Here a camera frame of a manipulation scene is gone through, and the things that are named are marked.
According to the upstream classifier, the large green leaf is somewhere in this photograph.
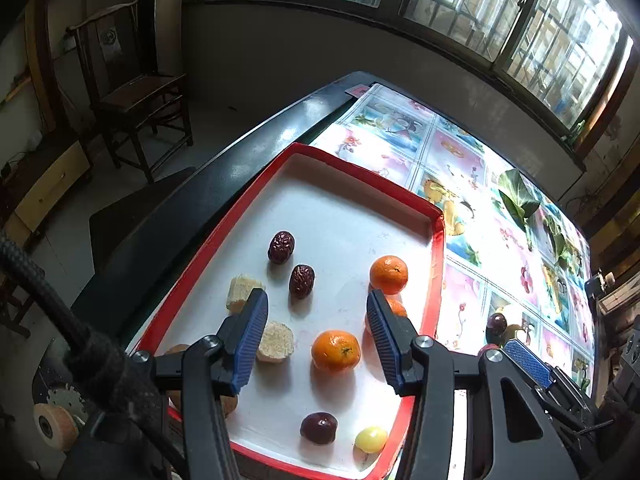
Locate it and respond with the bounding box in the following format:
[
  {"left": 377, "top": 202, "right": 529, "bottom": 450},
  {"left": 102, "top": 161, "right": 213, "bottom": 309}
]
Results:
[{"left": 497, "top": 167, "right": 542, "bottom": 233}]

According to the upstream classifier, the round beige rice cake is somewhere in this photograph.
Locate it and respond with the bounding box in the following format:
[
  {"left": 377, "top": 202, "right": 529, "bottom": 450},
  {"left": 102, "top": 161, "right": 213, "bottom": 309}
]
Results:
[{"left": 256, "top": 321, "right": 295, "bottom": 364}]

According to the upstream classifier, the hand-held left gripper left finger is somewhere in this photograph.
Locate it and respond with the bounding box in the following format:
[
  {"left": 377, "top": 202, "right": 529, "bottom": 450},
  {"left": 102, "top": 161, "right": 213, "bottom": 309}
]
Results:
[{"left": 129, "top": 287, "right": 271, "bottom": 480}]

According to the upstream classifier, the black braided cable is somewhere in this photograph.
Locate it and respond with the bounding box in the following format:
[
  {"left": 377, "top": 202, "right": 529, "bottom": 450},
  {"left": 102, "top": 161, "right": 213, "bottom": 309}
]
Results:
[{"left": 0, "top": 232, "right": 171, "bottom": 461}]

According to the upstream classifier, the brown kiwi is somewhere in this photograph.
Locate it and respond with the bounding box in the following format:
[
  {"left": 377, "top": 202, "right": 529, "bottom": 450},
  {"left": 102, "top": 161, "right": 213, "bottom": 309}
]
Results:
[{"left": 162, "top": 343, "right": 239, "bottom": 417}]

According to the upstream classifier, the dark wooden chair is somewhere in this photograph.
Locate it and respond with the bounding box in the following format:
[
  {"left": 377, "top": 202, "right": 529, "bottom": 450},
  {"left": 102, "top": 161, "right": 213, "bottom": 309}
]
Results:
[{"left": 65, "top": 0, "right": 196, "bottom": 183}]

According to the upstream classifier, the small black device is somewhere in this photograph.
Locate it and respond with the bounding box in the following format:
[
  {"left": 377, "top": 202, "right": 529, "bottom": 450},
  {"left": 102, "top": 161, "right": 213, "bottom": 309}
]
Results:
[{"left": 585, "top": 272, "right": 616, "bottom": 296}]

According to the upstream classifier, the printed plastic tablecloth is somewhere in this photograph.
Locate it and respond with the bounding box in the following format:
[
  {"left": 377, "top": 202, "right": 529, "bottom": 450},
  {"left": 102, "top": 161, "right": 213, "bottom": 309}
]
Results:
[{"left": 310, "top": 82, "right": 596, "bottom": 411}]

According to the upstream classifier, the red rimmed white tray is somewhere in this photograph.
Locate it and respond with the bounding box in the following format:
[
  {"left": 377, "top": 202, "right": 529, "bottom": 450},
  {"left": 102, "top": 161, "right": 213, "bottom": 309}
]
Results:
[{"left": 131, "top": 142, "right": 446, "bottom": 480}]

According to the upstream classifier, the bunch of green leaves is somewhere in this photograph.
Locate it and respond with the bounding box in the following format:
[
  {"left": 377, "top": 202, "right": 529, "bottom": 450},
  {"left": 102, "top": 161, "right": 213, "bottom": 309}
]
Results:
[{"left": 530, "top": 210, "right": 588, "bottom": 281}]

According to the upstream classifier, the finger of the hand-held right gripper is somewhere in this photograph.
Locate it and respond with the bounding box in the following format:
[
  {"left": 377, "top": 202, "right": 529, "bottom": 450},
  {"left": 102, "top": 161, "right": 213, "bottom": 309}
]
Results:
[{"left": 502, "top": 338, "right": 603, "bottom": 433}]

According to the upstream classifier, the yellow drawer cabinet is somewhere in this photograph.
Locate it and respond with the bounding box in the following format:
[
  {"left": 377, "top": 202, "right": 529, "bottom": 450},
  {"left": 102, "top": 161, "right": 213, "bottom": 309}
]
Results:
[{"left": 0, "top": 135, "right": 93, "bottom": 241}]

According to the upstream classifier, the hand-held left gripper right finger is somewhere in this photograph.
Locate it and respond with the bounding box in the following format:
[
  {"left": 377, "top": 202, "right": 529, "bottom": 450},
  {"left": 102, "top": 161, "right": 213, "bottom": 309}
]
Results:
[{"left": 366, "top": 290, "right": 568, "bottom": 480}]

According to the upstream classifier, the barred window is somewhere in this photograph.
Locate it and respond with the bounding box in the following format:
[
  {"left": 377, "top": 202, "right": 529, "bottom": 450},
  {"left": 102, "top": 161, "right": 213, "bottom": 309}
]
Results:
[{"left": 200, "top": 0, "right": 636, "bottom": 161}]

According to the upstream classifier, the yellow green grape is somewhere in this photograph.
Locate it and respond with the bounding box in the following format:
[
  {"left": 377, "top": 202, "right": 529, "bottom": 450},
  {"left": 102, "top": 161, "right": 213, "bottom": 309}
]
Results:
[{"left": 354, "top": 426, "right": 389, "bottom": 454}]

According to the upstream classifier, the wrinkled red date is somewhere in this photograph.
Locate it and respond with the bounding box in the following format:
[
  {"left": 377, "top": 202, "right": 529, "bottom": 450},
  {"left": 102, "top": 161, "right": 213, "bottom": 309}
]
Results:
[
  {"left": 289, "top": 264, "right": 316, "bottom": 300},
  {"left": 268, "top": 231, "right": 296, "bottom": 265}
]

